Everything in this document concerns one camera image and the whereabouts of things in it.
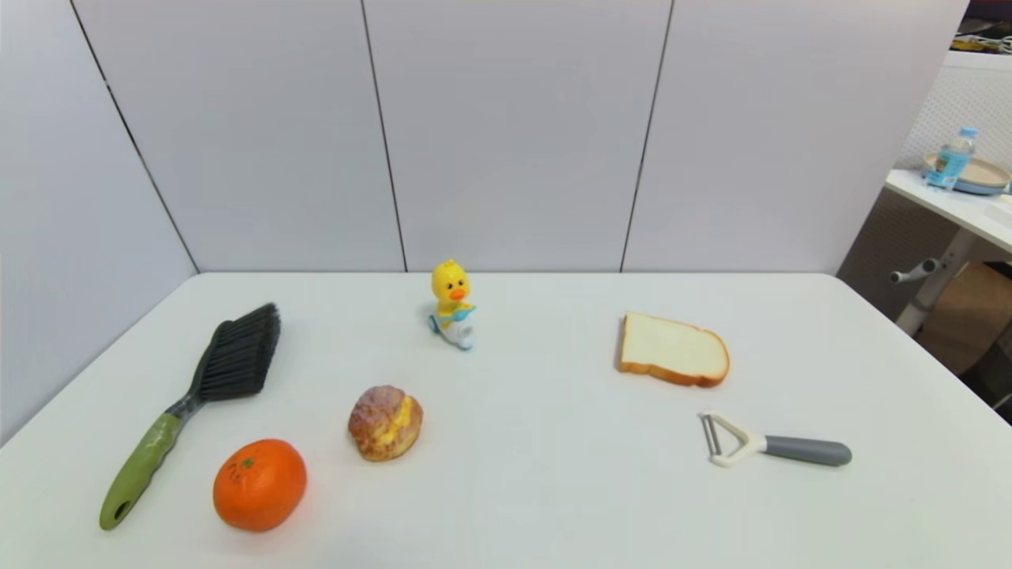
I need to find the white side table top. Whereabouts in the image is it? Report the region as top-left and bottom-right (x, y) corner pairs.
(885, 168), (1012, 254)

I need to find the green-handled dust brush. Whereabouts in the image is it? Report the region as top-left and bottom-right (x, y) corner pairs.
(99, 303), (282, 532)

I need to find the white table leg with crank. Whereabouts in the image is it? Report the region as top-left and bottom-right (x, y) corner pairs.
(890, 229), (978, 337)

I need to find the white bread slice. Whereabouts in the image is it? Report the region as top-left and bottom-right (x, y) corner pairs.
(616, 311), (731, 388)

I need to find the beige plate with blue rim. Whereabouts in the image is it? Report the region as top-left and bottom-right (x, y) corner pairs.
(923, 153), (1012, 196)

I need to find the brown cardboard box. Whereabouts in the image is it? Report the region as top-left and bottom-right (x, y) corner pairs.
(917, 261), (1012, 376)

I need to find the grey-handled white peeler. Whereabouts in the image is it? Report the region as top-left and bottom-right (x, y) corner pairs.
(699, 411), (853, 469)

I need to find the white perforated partition panel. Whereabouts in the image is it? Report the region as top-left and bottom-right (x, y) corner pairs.
(836, 51), (1012, 295)

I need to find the orange mandarin fruit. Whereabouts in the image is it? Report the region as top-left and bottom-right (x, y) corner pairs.
(213, 439), (308, 533)

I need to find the yellow duck toy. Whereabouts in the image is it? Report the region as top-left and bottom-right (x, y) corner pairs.
(428, 259), (477, 351)

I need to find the cream puff pastry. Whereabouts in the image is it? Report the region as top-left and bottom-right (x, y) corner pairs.
(348, 385), (424, 462)

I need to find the clear water bottle blue label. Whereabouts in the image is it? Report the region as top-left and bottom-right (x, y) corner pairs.
(927, 126), (980, 191)

